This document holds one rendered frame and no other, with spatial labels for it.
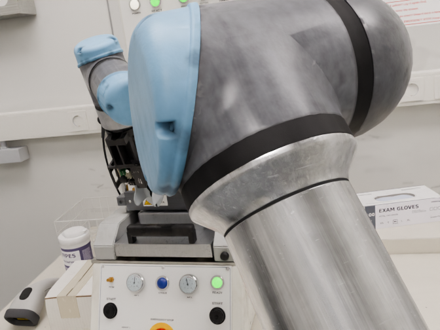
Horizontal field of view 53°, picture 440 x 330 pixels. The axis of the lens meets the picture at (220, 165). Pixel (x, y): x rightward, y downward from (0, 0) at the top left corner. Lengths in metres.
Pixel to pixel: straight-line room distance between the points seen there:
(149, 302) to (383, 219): 0.72
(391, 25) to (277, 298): 0.20
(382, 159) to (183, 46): 1.35
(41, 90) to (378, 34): 1.52
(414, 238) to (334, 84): 1.06
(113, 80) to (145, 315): 0.54
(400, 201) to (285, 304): 1.15
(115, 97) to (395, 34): 0.41
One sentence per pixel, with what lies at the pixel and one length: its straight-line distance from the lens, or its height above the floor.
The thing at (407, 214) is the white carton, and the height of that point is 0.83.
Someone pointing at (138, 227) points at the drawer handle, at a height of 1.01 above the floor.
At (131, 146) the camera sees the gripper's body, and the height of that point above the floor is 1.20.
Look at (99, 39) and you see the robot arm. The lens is 0.76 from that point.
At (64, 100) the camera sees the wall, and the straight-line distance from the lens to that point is 1.71.
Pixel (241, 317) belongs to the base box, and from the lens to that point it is 0.93.
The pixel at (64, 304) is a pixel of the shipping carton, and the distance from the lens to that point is 1.14.
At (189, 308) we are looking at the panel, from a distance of 0.96.
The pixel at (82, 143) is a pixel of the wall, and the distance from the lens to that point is 1.71.
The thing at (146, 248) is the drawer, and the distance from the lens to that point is 0.97.
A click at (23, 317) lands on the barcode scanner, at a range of 1.20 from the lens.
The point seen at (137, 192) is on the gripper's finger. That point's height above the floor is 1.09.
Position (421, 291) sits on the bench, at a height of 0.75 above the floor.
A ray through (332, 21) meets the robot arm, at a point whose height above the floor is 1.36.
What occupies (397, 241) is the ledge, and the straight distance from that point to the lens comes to 1.32.
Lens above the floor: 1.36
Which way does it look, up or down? 15 degrees down
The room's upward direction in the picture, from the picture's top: 7 degrees counter-clockwise
